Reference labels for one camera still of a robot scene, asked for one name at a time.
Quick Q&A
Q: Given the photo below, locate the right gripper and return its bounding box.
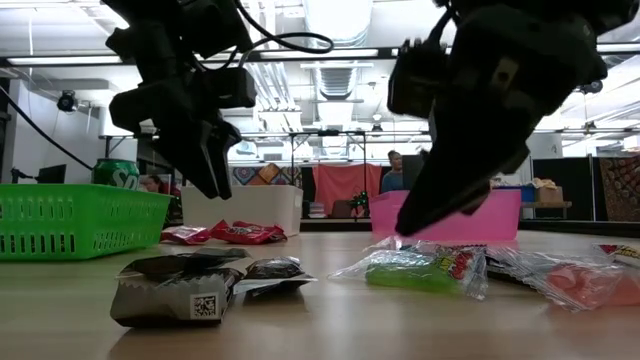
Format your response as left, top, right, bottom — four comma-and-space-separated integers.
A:
394, 4, 609, 237

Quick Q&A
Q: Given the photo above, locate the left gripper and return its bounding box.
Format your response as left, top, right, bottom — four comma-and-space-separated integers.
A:
107, 27, 244, 201

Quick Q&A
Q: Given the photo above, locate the red KitKat wrapper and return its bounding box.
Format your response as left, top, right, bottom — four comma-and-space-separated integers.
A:
209, 219, 289, 246
160, 225, 211, 246

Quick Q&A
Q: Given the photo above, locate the crinkled clear candy bag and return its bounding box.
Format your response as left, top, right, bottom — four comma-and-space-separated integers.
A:
367, 235, 454, 256

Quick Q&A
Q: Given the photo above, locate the dark Hershey's chocolate bar wrapper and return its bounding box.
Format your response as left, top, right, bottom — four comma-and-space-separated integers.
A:
117, 248, 249, 276

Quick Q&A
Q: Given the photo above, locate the green candy clear bag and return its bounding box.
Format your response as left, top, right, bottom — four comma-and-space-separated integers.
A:
328, 248, 490, 301

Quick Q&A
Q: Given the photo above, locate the shiny dark foil candy wrapper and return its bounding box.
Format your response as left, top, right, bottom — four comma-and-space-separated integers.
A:
233, 256, 319, 297

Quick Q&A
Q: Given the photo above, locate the silver wrapper with QR code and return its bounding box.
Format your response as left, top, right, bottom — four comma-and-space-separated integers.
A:
109, 267, 245, 330

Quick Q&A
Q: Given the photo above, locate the orange candy clear bag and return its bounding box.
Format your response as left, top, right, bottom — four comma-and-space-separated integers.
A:
487, 245, 640, 314

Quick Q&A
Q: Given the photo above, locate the pink plastic basket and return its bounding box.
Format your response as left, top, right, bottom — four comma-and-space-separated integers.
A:
369, 188, 522, 242

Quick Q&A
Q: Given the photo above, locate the large black monitor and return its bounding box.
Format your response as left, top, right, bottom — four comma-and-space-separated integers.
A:
402, 154, 427, 191

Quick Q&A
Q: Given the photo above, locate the person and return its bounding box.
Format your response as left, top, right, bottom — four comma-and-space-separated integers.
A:
380, 149, 405, 194
141, 174, 170, 195

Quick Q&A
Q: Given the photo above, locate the colourful patterned quilt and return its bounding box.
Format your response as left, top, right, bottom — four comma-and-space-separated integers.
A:
229, 163, 304, 187

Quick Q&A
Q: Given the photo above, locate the cardboard box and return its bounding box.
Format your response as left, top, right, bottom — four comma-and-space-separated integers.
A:
532, 178, 565, 204

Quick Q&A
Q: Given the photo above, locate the white pillar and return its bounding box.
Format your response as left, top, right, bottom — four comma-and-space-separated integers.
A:
529, 133, 564, 184

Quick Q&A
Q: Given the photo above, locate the white plastic bin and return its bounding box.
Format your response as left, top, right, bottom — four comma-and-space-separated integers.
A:
180, 185, 305, 237

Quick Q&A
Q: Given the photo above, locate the green Sprite can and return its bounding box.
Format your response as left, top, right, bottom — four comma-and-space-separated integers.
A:
91, 157, 141, 190

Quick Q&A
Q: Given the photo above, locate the dark partition panel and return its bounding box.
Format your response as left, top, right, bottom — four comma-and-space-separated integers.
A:
532, 157, 596, 221

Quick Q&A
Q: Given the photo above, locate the orange cloth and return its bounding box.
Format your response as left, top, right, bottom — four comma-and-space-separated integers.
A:
313, 163, 384, 217

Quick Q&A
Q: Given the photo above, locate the green plastic basket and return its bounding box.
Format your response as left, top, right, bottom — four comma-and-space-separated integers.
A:
0, 183, 172, 262

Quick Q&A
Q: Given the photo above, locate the brown patterned cloth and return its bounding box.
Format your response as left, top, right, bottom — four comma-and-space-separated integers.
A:
599, 157, 640, 222

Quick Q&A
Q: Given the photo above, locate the small black monitor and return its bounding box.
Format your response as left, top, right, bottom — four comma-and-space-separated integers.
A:
37, 164, 67, 185

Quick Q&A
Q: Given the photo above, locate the clear bag red-yellow print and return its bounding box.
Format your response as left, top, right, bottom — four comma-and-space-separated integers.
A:
592, 243, 640, 269

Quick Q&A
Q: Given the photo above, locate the black overhead light beam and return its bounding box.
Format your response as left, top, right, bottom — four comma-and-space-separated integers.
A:
0, 43, 640, 69

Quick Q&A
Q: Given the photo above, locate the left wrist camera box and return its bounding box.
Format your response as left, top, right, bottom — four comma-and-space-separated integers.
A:
199, 67, 257, 109

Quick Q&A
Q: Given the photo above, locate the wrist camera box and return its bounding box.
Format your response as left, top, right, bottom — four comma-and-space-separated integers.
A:
387, 39, 451, 119
199, 67, 257, 109

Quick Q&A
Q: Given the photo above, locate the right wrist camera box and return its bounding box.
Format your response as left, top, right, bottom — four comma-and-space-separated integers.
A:
387, 39, 451, 119

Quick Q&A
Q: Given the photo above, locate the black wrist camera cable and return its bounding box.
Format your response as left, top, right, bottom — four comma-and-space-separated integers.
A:
214, 0, 335, 71

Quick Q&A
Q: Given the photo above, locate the thick black cable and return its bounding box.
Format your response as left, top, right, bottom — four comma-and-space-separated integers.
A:
0, 84, 95, 171

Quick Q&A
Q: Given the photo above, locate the silver air duct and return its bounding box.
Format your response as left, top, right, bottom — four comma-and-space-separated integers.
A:
302, 0, 374, 101

